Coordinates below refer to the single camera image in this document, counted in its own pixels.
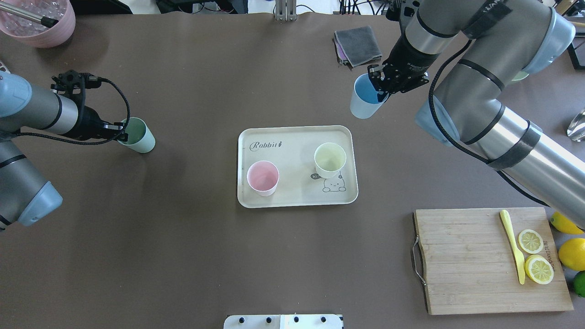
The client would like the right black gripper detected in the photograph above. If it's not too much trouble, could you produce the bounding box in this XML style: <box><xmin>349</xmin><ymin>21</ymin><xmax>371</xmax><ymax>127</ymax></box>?
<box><xmin>367</xmin><ymin>35</ymin><xmax>439</xmax><ymax>99</ymax></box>

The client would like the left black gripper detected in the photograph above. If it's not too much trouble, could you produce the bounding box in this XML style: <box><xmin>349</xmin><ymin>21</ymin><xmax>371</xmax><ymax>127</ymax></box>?
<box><xmin>75</xmin><ymin>106</ymin><xmax>129</xmax><ymax>142</ymax></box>

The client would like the green cup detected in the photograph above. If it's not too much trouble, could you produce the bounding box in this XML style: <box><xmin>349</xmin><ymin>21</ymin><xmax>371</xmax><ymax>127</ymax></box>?
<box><xmin>118</xmin><ymin>117</ymin><xmax>155</xmax><ymax>154</ymax></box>

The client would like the blue cup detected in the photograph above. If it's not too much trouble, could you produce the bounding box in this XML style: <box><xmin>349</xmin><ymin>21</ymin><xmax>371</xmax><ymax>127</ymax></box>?
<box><xmin>350</xmin><ymin>74</ymin><xmax>389</xmax><ymax>119</ymax></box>

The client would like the pale yellow cup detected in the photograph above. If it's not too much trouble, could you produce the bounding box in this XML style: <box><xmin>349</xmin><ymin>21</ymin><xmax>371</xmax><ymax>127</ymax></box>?
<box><xmin>314</xmin><ymin>142</ymin><xmax>347</xmax><ymax>179</ymax></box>

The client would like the pink cup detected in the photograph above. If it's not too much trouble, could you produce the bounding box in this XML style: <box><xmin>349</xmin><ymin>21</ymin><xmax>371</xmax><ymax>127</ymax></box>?
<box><xmin>246</xmin><ymin>160</ymin><xmax>280</xmax><ymax>196</ymax></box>

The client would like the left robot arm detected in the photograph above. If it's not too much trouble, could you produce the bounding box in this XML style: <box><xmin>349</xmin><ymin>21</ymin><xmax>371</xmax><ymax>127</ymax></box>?
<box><xmin>0</xmin><ymin>70</ymin><xmax>130</xmax><ymax>231</ymax></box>

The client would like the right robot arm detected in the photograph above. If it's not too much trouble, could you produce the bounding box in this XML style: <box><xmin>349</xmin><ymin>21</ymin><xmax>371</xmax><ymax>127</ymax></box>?
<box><xmin>368</xmin><ymin>0</ymin><xmax>584</xmax><ymax>227</ymax></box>

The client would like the beige rabbit tray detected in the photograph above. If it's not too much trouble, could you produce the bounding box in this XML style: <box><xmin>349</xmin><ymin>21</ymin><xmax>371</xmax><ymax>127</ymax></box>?
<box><xmin>237</xmin><ymin>125</ymin><xmax>359</xmax><ymax>208</ymax></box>

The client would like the grey folded cloth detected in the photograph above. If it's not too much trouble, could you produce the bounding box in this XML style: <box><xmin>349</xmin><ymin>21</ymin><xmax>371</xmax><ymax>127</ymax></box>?
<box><xmin>334</xmin><ymin>26</ymin><xmax>382</xmax><ymax>67</ymax></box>

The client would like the metal tube black tip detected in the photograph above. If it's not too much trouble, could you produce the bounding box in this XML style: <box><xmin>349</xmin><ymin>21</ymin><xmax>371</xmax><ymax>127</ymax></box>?
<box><xmin>0</xmin><ymin>1</ymin><xmax>59</xmax><ymax>28</ymax></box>

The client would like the pink bowl with ice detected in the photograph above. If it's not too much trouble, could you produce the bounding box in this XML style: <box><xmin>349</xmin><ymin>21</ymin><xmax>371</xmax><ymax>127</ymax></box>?
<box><xmin>0</xmin><ymin>0</ymin><xmax>76</xmax><ymax>48</ymax></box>

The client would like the mint green bowl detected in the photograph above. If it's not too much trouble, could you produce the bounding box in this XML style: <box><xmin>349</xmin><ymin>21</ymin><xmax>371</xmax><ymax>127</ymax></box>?
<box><xmin>512</xmin><ymin>71</ymin><xmax>529</xmax><ymax>83</ymax></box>

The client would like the yellow plastic knife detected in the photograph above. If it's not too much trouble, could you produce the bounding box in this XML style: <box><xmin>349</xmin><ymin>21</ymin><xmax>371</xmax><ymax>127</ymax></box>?
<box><xmin>500</xmin><ymin>209</ymin><xmax>526</xmax><ymax>285</ymax></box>

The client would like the wooden cutting board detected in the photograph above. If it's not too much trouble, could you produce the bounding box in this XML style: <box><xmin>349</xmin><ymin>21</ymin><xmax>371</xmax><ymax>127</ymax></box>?
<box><xmin>413</xmin><ymin>207</ymin><xmax>573</xmax><ymax>316</ymax></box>

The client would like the metal scoop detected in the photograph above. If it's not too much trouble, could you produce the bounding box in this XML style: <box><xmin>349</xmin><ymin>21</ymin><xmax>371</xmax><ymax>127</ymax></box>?
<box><xmin>566</xmin><ymin>108</ymin><xmax>585</xmax><ymax>142</ymax></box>

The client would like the lemon slice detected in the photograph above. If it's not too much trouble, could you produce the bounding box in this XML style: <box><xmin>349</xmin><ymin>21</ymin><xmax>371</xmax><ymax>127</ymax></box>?
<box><xmin>517</xmin><ymin>229</ymin><xmax>544</xmax><ymax>255</ymax></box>
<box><xmin>524</xmin><ymin>255</ymin><xmax>554</xmax><ymax>285</ymax></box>

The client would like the whole yellow lemon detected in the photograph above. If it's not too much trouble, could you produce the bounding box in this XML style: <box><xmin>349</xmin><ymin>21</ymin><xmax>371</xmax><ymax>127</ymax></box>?
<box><xmin>558</xmin><ymin>238</ymin><xmax>585</xmax><ymax>271</ymax></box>
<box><xmin>550</xmin><ymin>211</ymin><xmax>584</xmax><ymax>235</ymax></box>

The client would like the green lime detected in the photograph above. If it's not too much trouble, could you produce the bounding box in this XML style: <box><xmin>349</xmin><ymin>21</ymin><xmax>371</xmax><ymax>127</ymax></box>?
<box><xmin>572</xmin><ymin>271</ymin><xmax>585</xmax><ymax>298</ymax></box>

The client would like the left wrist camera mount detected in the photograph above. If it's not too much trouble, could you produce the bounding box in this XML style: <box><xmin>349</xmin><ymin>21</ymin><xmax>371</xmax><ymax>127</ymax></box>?
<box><xmin>50</xmin><ymin>69</ymin><xmax>102</xmax><ymax>110</ymax></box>

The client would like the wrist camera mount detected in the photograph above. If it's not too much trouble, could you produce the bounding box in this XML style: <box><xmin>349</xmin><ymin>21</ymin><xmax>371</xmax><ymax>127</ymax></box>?
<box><xmin>50</xmin><ymin>69</ymin><xmax>102</xmax><ymax>110</ymax></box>
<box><xmin>385</xmin><ymin>0</ymin><xmax>421</xmax><ymax>31</ymax></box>

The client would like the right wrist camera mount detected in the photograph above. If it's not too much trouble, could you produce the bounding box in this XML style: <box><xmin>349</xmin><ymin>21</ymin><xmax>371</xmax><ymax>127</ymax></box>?
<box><xmin>385</xmin><ymin>0</ymin><xmax>421</xmax><ymax>31</ymax></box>

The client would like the aluminium frame post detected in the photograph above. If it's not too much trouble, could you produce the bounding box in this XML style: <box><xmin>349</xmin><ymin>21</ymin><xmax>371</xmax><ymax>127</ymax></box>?
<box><xmin>274</xmin><ymin>0</ymin><xmax>298</xmax><ymax>21</ymax></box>

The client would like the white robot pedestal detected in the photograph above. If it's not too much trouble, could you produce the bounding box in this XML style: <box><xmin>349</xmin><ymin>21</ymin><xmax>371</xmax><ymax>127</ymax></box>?
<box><xmin>223</xmin><ymin>313</ymin><xmax>344</xmax><ymax>329</ymax></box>

